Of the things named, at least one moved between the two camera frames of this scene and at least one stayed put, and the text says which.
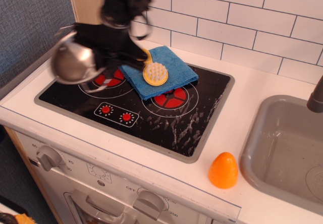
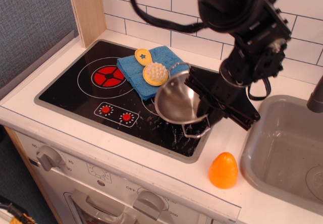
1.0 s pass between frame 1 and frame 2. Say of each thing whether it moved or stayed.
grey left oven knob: stayed
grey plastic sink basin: stayed
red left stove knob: stayed
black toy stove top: stayed
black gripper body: moved
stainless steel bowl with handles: moved
